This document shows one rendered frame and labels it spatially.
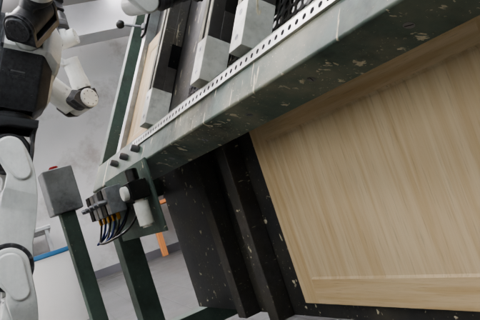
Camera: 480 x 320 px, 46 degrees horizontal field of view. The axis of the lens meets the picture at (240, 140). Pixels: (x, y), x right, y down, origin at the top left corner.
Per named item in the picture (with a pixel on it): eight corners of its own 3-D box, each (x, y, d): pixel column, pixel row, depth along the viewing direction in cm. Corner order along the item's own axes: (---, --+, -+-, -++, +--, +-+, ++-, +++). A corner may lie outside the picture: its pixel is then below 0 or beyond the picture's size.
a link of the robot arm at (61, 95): (90, 118, 216) (41, 81, 206) (73, 128, 225) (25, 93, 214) (101, 96, 223) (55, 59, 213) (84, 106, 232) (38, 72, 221)
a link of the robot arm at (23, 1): (10, -4, 158) (4, 29, 168) (39, 13, 160) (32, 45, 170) (31, -24, 166) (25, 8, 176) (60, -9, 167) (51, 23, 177)
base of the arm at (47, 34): (41, 31, 162) (3, 10, 160) (33, 60, 171) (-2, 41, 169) (66, 3, 172) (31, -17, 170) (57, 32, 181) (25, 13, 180)
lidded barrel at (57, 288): (96, 311, 495) (75, 243, 500) (96, 318, 447) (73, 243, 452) (36, 333, 481) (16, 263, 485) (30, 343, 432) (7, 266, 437)
